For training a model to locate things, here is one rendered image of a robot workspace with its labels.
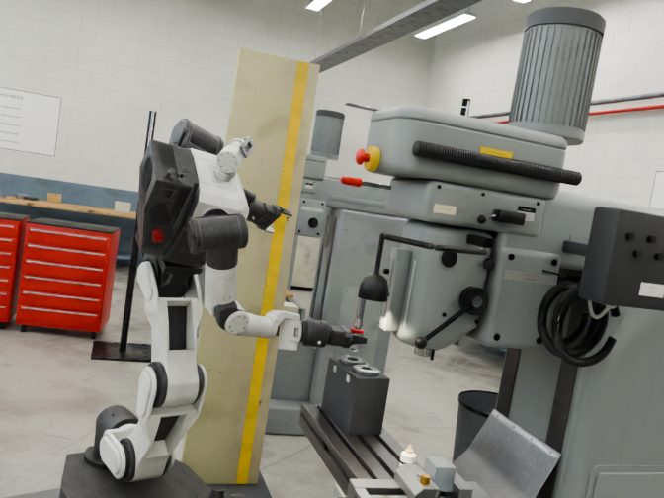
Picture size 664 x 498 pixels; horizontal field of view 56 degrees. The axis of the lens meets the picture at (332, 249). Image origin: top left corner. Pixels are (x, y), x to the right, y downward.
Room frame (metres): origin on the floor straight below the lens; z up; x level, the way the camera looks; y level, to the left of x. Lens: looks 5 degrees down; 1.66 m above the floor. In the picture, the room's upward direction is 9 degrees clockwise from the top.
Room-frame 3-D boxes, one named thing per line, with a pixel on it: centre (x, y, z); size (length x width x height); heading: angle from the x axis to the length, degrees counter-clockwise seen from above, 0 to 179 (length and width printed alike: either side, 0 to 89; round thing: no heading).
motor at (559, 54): (1.69, -0.52, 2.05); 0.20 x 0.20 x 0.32
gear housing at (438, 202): (1.62, -0.32, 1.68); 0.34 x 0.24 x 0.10; 109
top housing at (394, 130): (1.61, -0.29, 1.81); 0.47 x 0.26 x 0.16; 109
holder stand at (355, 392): (2.01, -0.15, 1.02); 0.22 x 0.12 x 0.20; 25
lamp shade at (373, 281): (1.48, -0.11, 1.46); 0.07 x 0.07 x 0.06
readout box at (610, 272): (1.39, -0.67, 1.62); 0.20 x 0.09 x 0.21; 109
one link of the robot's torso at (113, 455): (2.06, 0.55, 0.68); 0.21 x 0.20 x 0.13; 39
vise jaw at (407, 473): (1.43, -0.28, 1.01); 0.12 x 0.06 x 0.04; 17
